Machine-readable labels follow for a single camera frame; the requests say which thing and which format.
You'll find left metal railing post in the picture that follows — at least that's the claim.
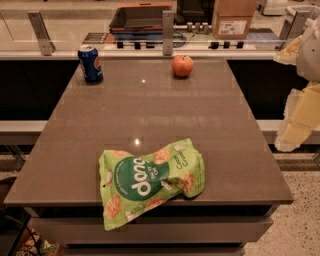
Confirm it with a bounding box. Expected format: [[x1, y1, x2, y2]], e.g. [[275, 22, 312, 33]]
[[27, 11, 56, 56]]

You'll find brown cardboard box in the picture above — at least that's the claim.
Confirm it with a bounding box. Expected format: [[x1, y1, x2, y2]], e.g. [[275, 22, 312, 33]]
[[212, 0, 257, 39]]

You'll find snack box lower left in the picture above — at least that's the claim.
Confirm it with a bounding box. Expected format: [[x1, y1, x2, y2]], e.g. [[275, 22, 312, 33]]
[[13, 227, 63, 256]]

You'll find glass railing panel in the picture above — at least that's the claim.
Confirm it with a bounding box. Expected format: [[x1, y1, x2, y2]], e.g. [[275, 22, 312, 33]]
[[0, 10, 287, 52]]

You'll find right metal railing post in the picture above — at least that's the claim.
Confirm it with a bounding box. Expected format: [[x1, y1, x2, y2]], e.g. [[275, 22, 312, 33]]
[[279, 10, 309, 49]]

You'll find middle metal railing post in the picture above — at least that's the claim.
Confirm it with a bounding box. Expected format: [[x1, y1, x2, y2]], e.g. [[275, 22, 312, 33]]
[[162, 10, 174, 56]]

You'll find green rice chip bag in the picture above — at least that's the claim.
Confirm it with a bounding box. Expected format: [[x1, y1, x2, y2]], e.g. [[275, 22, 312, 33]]
[[99, 139, 205, 231]]

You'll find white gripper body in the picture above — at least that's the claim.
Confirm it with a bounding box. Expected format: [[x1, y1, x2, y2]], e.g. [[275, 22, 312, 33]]
[[296, 17, 320, 82]]

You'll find blue pepsi can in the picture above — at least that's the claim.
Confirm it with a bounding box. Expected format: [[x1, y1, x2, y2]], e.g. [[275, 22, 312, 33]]
[[78, 45, 103, 84]]

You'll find red apple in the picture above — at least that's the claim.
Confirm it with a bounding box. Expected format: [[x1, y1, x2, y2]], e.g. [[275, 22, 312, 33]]
[[171, 55, 194, 77]]

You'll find dark open tray box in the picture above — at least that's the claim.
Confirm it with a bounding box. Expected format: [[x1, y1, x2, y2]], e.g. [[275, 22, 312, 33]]
[[109, 2, 172, 32]]

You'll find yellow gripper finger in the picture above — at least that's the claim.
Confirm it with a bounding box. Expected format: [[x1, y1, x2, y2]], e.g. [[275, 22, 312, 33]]
[[273, 35, 302, 65], [274, 82, 320, 152]]

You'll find metal railing post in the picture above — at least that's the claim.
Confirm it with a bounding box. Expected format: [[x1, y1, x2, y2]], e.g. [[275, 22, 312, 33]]
[[27, 11, 56, 56], [162, 10, 174, 56], [279, 10, 309, 49]]

